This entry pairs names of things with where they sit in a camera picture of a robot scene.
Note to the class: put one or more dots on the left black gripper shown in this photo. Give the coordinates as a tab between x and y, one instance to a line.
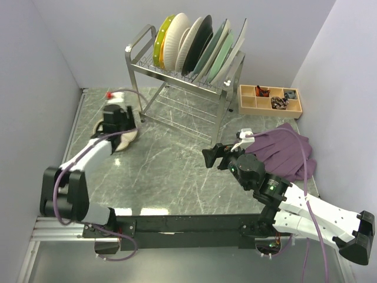
127	116

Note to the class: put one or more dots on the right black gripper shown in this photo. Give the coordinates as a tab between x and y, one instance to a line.
221	150

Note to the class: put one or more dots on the cream divided plate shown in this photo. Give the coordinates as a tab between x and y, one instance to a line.
126	138

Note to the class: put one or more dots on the floral patterned plate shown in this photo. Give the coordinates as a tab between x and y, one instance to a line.
174	33
189	37

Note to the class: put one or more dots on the dark brown rimmed plate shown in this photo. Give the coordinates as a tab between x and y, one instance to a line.
200	42

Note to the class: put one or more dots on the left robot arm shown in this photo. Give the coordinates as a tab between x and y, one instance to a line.
64	192

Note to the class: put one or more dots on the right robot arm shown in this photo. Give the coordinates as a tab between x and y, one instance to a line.
288	209

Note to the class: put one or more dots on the steel dish rack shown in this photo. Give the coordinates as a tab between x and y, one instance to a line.
196	110

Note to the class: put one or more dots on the orange black item in tray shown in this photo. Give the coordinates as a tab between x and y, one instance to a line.
262	91

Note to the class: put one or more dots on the black base beam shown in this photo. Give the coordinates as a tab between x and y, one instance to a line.
195	231

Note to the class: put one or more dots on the patterned cloth item in tray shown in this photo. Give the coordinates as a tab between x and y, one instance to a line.
279	103

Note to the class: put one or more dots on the wooden compartment tray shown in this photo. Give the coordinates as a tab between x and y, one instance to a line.
250	104

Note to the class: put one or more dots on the grey item in tray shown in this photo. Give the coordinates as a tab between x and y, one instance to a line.
290	95

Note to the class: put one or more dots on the cream square plate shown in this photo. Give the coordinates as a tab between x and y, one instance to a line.
224	34

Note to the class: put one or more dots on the light green plate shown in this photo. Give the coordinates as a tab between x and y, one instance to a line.
215	68

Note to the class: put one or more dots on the dark teal round plate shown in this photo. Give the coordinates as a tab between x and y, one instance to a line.
204	61

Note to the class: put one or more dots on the white square plate black rim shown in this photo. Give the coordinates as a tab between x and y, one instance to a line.
234	50

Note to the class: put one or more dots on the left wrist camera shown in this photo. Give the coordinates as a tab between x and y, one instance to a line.
115	97

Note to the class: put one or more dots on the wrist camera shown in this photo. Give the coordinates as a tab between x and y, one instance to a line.
244	138
115	97

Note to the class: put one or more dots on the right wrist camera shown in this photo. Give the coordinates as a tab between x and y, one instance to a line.
244	138

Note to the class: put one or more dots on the aluminium rail frame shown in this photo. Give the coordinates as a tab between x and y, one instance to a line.
49	229

